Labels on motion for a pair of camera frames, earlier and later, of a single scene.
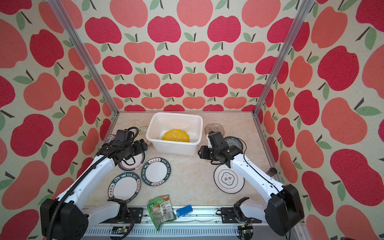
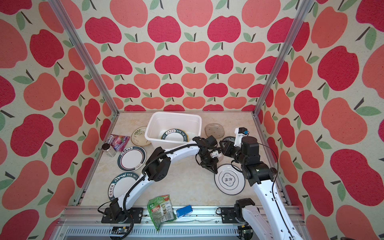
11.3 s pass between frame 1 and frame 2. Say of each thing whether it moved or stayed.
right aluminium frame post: stayed
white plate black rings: stayed
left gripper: moved
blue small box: stayed
